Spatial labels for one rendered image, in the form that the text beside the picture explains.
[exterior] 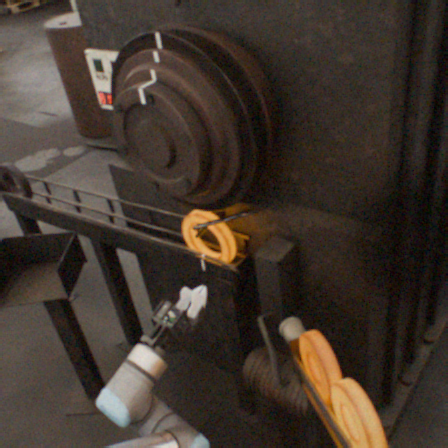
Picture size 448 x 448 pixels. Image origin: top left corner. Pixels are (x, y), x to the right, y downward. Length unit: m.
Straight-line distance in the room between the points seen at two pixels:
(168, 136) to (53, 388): 1.38
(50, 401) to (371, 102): 1.68
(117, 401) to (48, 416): 1.01
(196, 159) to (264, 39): 0.31
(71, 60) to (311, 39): 3.14
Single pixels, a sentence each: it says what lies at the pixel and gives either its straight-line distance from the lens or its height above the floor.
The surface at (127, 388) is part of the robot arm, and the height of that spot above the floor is 0.71.
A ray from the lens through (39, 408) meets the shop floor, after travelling 2.22.
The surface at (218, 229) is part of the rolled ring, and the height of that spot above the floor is 0.82.
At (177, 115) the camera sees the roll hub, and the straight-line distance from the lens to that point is 1.10.
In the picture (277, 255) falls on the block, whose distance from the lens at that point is 1.28.
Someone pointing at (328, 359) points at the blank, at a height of 0.77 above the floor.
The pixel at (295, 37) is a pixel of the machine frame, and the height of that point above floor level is 1.31.
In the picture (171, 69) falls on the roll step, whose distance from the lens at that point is 1.15.
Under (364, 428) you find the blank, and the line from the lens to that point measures 0.98.
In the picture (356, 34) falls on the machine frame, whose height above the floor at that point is 1.32.
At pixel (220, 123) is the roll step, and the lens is 1.12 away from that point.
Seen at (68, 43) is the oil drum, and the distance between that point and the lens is 4.08.
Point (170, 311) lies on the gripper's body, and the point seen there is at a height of 0.77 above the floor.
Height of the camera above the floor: 1.60
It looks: 35 degrees down
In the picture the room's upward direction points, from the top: 9 degrees counter-clockwise
